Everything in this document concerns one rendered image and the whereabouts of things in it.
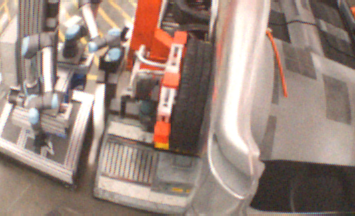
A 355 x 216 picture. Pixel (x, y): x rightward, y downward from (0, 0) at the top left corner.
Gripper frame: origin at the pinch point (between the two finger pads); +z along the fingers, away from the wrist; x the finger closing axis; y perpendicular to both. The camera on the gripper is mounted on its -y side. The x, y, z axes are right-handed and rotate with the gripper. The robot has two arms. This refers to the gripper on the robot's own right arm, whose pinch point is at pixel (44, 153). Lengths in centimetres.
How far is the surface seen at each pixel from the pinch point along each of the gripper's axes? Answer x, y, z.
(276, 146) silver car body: -136, 27, 17
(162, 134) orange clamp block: -69, 32, 14
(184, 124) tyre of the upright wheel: -80, 36, 9
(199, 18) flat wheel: -91, 193, 64
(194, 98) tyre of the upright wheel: -85, 43, -3
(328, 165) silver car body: -183, 12, 23
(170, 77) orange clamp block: -73, 49, -12
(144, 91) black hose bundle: -59, 50, 1
